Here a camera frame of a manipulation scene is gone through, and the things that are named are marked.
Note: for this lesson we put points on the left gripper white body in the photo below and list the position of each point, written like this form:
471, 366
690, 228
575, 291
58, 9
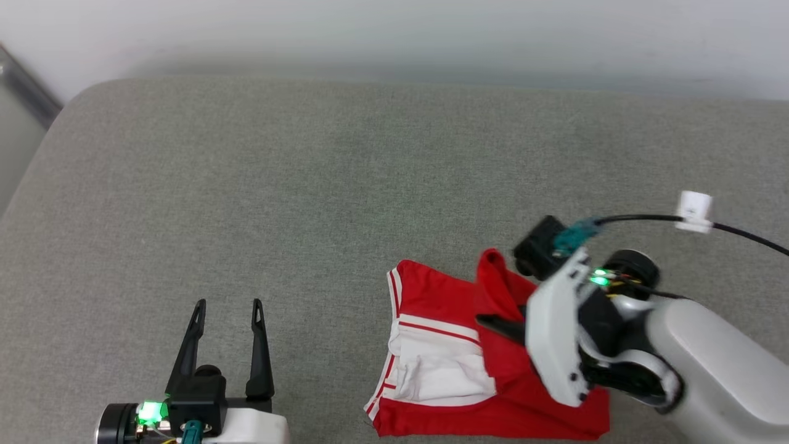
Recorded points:
253, 425

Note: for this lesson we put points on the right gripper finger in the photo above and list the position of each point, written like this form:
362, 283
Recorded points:
502, 330

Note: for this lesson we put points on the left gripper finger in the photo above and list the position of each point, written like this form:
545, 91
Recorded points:
260, 351
188, 345

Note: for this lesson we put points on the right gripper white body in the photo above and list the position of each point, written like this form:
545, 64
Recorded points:
555, 333

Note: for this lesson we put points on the red white basketball jersey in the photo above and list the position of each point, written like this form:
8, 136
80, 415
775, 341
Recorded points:
431, 290

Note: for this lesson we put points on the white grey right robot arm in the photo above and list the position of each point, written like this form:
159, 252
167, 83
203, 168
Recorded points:
727, 370

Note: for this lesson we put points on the black round right gripper motor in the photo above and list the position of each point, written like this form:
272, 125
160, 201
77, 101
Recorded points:
635, 268

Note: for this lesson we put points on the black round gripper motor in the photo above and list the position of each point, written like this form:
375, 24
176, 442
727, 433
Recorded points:
635, 268
117, 422

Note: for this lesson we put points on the black round left gripper motor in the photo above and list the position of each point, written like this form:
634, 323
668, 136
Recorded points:
117, 422

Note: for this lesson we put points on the grey fabric sofa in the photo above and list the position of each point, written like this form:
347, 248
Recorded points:
246, 203

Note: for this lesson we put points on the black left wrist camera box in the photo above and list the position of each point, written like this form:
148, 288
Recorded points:
194, 394

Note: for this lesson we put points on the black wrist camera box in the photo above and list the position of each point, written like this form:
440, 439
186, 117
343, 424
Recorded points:
536, 246
194, 394

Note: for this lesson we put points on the teal left camera connector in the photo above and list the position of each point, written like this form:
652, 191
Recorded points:
192, 433

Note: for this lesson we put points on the teal camera connector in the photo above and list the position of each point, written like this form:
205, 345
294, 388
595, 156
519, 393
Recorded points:
192, 433
573, 237

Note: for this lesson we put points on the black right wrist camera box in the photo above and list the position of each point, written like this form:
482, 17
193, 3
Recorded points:
536, 246

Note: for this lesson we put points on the teal right camera connector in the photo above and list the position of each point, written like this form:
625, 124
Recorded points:
573, 237

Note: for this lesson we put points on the grey metal wall post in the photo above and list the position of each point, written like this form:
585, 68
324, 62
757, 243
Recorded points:
24, 86

